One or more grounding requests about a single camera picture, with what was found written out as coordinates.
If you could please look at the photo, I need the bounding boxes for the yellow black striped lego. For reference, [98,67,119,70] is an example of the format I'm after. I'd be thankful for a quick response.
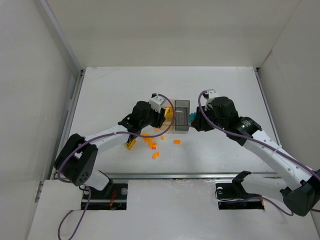
[125,139,137,150]

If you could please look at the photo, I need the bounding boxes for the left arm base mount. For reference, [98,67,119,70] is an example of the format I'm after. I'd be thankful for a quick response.
[80,182,128,211]

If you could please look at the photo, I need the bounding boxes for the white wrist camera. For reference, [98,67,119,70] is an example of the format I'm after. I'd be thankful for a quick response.
[202,89,220,107]
[148,93,166,113]

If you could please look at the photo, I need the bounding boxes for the teal lego creature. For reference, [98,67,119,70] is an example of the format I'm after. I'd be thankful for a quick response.
[188,112,196,124]

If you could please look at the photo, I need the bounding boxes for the yellow lego brick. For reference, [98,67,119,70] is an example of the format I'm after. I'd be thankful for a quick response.
[164,107,174,121]

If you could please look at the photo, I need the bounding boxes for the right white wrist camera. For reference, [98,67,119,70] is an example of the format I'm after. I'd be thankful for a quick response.
[202,89,220,107]

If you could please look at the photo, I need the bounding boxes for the amber transparent container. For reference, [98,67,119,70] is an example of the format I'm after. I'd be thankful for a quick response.
[158,100,175,131]

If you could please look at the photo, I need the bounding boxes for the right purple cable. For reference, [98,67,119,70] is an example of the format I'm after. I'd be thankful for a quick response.
[197,90,320,217]

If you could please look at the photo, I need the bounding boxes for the aluminium rail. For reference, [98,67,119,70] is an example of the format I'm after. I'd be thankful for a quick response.
[52,171,278,180]

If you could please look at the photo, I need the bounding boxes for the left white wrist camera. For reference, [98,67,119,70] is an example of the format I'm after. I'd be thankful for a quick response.
[148,93,166,113]

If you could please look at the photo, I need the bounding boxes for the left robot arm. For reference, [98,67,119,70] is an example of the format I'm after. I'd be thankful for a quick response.
[54,97,166,197]

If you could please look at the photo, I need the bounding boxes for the grey transparent container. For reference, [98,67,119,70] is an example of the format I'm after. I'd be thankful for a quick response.
[174,99,190,132]

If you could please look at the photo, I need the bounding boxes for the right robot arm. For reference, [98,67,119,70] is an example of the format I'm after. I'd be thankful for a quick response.
[191,90,320,217]

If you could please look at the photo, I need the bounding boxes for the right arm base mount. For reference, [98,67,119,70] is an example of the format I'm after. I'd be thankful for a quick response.
[214,182,265,210]

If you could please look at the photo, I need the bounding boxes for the orange curved lego lower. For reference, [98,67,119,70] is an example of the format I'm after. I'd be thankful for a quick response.
[152,152,160,159]

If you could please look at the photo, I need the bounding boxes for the orange lego cluster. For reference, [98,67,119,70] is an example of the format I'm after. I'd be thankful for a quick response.
[141,133,157,150]

